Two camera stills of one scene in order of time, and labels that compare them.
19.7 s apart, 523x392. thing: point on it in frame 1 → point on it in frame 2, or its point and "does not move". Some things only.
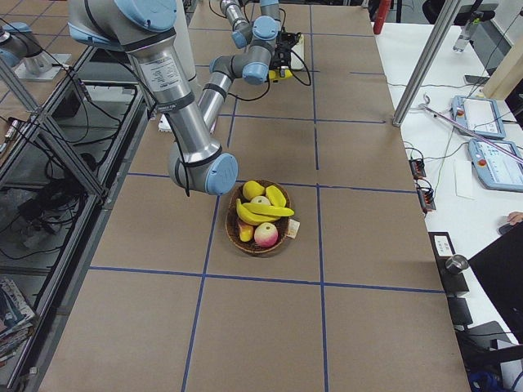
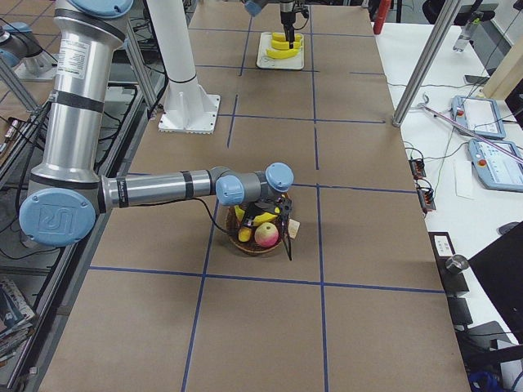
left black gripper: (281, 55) → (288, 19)
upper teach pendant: (480, 116) does not move
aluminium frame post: (443, 24) does not move
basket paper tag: (292, 228) does not move
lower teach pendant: (494, 168) does not move
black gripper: (285, 41) → (297, 6)
